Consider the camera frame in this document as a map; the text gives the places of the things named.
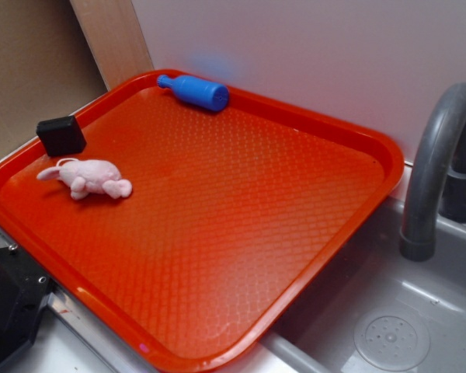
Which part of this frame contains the grey toy sink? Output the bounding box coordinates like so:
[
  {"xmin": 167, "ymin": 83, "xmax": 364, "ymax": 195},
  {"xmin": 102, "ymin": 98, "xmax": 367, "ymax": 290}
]
[{"xmin": 0, "ymin": 162, "xmax": 466, "ymax": 373}]

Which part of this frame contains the red plastic tray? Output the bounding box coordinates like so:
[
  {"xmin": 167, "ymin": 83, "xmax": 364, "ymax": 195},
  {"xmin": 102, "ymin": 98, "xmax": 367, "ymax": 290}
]
[{"xmin": 0, "ymin": 72, "xmax": 404, "ymax": 372}]

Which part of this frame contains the grey faucet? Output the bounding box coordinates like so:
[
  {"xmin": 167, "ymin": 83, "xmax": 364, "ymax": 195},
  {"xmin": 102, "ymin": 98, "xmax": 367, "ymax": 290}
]
[{"xmin": 400, "ymin": 82, "xmax": 466, "ymax": 262}]

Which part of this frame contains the wooden board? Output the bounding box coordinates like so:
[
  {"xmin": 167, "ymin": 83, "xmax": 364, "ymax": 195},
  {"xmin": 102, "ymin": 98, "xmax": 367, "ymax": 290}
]
[{"xmin": 70, "ymin": 0, "xmax": 154, "ymax": 89}]

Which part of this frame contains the blue plastic bottle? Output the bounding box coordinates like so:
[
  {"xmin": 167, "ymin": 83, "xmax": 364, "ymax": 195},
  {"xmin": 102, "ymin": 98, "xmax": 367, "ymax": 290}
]
[{"xmin": 157, "ymin": 75, "xmax": 230, "ymax": 112}]

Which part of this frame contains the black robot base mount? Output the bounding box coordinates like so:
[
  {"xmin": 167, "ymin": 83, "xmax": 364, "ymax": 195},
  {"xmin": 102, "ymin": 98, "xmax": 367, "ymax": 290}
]
[{"xmin": 0, "ymin": 244, "xmax": 53, "ymax": 368}]

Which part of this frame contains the pink plush toy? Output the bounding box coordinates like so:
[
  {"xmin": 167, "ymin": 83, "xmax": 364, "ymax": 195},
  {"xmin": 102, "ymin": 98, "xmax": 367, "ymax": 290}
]
[{"xmin": 37, "ymin": 158, "xmax": 133, "ymax": 200}]

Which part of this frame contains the black box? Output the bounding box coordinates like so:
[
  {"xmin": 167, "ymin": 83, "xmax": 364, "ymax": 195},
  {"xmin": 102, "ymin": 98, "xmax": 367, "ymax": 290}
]
[{"xmin": 36, "ymin": 115, "xmax": 86, "ymax": 157}]

